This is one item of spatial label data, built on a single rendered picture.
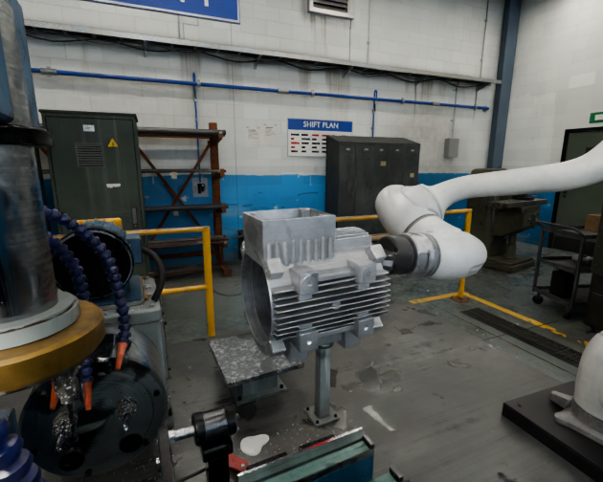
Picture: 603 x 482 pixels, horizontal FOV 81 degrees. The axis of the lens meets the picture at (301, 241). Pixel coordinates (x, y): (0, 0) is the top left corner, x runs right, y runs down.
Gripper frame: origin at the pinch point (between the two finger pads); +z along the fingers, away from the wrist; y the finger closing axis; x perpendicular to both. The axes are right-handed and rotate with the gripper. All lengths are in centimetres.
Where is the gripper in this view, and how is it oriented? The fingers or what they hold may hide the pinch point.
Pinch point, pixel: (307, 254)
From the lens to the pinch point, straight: 59.2
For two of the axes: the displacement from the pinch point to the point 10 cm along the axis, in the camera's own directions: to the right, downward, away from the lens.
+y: 4.3, 1.9, -8.8
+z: -9.0, -0.2, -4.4
